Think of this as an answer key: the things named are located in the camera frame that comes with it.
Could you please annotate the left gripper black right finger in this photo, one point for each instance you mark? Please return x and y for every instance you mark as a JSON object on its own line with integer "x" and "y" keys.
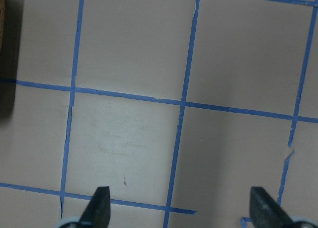
{"x": 264, "y": 212}

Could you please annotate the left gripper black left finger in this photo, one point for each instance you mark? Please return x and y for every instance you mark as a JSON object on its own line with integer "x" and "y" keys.
{"x": 97, "y": 212}

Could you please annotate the brown wicker basket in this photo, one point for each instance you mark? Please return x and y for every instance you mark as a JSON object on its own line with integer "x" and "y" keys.
{"x": 2, "y": 16}

